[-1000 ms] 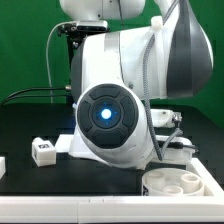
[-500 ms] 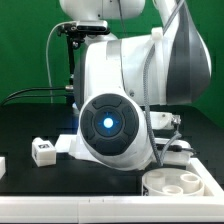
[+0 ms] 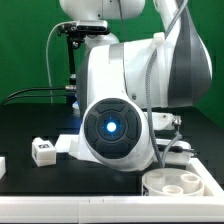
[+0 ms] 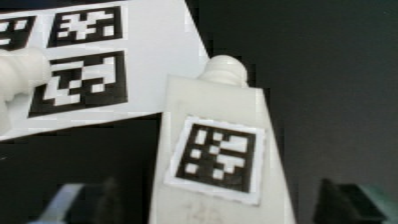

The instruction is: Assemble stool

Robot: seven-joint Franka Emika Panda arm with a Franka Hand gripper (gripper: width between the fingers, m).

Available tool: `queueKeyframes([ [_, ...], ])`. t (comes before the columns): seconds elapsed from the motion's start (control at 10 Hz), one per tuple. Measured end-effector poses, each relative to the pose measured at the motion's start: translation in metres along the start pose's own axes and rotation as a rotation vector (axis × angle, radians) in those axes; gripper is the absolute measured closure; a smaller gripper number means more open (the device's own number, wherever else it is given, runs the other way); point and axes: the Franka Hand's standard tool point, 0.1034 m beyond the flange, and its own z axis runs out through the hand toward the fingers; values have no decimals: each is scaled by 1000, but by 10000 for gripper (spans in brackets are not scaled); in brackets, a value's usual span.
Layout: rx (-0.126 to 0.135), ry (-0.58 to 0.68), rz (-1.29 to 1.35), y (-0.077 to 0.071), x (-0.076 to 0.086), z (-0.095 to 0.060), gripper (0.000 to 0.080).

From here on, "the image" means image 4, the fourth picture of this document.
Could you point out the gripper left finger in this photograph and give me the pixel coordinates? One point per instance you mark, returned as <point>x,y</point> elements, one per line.
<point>86,204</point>

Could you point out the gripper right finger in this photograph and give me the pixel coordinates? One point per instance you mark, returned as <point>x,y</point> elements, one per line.
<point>353,204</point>

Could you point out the white paper marker sheet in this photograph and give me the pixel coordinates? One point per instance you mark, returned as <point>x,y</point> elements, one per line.
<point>118,45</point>

